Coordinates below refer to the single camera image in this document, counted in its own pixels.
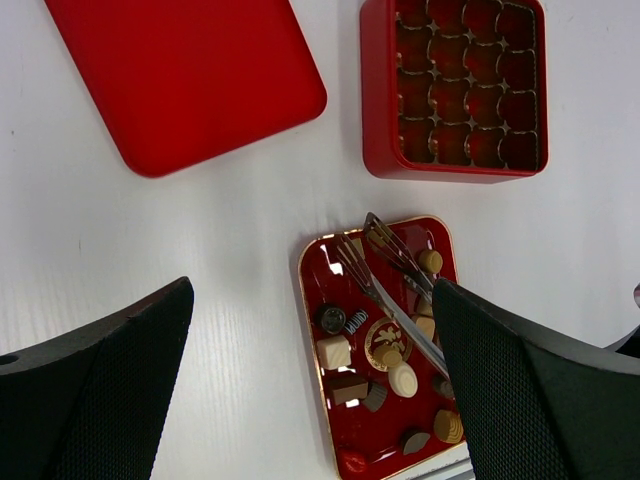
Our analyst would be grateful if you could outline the metal tongs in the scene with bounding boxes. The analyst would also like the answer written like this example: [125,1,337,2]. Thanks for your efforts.
[333,212,450,379]

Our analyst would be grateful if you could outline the red lacquer tray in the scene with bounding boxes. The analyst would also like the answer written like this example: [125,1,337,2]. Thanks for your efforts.
[298,235,470,479]

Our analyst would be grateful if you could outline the tan swirl chocolate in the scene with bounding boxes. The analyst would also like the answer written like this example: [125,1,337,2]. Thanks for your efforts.
[433,409,464,444]

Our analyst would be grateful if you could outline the white square chocolate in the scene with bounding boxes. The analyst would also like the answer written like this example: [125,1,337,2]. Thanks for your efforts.
[316,335,351,370]

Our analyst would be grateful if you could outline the dark oval chocolate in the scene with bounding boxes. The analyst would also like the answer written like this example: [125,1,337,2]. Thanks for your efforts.
[431,374,455,400]

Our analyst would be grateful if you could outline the red wrapped chocolate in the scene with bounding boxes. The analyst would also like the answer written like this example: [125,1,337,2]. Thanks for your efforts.
[337,448,369,476]

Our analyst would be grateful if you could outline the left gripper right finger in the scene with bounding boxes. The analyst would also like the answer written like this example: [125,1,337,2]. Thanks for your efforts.
[433,279,639,479]

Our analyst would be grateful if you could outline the dark round chocolate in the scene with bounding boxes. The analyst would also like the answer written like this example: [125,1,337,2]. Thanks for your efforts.
[314,303,346,335]

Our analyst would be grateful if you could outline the brown rectangular chocolate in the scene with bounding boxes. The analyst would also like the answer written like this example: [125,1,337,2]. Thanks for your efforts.
[328,373,369,405]

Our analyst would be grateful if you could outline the dark leaf chocolate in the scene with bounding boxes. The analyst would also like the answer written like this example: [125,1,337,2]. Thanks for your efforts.
[400,427,431,456]

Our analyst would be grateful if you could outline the red chocolate box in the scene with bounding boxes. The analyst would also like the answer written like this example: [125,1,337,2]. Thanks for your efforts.
[360,0,549,183]

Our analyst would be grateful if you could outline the dark striped chocolate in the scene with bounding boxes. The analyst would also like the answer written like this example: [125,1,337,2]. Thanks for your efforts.
[344,309,368,335]

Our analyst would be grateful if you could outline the tan heart chocolate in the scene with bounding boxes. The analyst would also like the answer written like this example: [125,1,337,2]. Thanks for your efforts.
[416,298,433,317]

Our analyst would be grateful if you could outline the white oval chocolate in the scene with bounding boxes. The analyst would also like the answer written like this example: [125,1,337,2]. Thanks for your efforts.
[388,362,418,398]

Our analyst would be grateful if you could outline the dark fluted chocolate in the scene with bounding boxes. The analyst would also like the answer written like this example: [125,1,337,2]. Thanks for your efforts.
[362,381,388,413]

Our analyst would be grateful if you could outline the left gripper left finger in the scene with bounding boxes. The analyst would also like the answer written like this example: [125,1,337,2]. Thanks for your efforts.
[1,277,194,479]

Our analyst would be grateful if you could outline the red tin lid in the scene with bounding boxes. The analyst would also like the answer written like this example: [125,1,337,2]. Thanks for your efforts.
[47,0,327,177]

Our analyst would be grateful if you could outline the tan round chocolate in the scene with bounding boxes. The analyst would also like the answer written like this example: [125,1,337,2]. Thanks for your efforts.
[418,249,444,275]

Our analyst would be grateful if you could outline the tan square chocolate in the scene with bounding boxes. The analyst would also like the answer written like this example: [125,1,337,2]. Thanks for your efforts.
[351,238,365,258]

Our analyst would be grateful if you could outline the tan cube chocolate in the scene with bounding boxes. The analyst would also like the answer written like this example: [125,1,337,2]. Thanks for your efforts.
[414,315,436,341]

